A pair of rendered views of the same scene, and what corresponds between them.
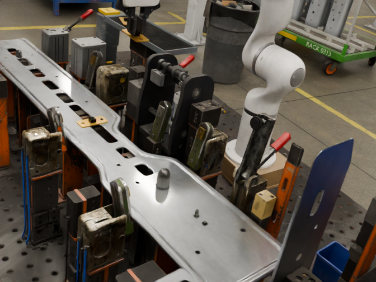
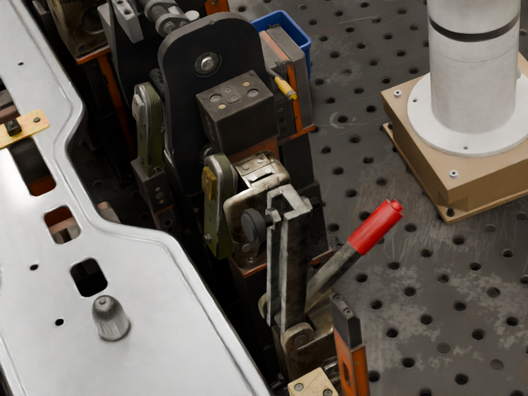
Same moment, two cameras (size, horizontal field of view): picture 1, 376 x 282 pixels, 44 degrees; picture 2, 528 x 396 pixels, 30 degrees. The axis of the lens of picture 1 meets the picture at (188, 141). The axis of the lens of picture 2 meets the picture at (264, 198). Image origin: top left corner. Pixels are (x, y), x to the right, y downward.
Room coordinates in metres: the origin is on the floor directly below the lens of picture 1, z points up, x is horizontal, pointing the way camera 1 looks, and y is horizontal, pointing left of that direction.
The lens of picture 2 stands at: (0.43, -0.37, 1.82)
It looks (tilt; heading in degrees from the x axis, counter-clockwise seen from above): 48 degrees down; 25
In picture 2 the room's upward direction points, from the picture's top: 11 degrees counter-clockwise
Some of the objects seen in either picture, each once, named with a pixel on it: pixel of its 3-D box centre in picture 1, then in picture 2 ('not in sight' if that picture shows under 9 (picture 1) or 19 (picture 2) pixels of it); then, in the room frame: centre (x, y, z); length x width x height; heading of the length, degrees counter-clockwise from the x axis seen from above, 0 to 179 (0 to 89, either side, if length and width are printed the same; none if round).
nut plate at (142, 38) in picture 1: (135, 33); not in sight; (1.13, 0.18, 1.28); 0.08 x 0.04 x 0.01; 38
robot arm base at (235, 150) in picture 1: (254, 132); (473, 62); (1.48, -0.23, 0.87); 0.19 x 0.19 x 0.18
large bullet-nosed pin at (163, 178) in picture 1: (163, 179); (110, 318); (0.90, 0.04, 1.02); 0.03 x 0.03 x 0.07
